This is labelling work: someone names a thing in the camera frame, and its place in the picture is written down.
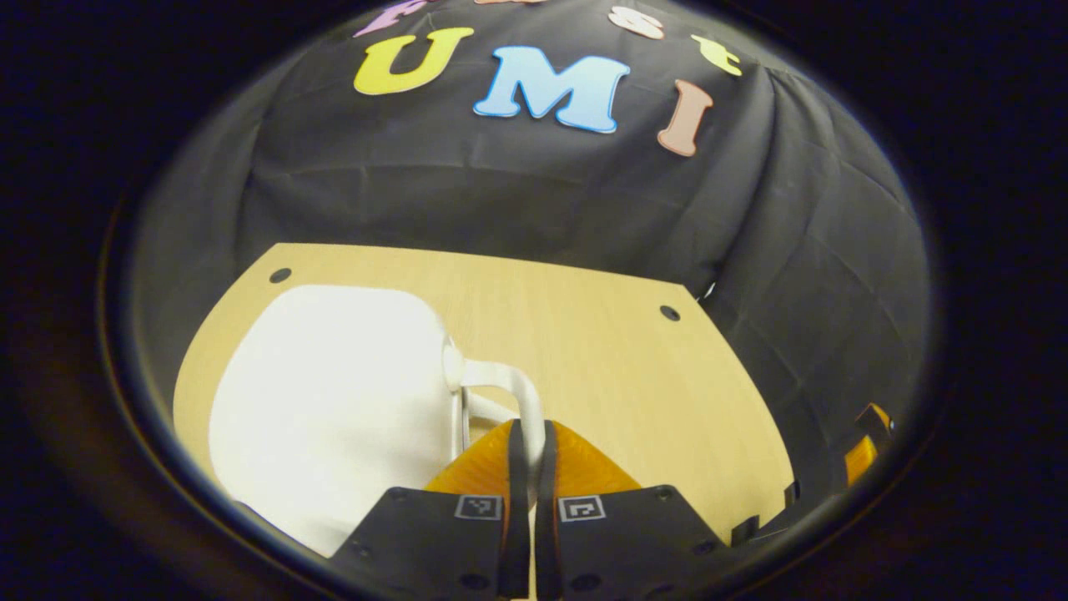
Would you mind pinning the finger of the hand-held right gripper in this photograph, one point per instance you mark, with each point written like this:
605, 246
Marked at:
859, 459
876, 421

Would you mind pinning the black backdrop cloth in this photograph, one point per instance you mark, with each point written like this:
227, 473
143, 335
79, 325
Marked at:
501, 200

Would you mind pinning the white suitcase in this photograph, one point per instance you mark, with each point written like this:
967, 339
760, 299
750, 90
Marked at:
334, 401

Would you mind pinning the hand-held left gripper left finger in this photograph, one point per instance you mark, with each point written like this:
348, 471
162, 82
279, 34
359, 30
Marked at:
517, 534

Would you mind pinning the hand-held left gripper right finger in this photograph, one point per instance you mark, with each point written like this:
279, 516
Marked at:
546, 534

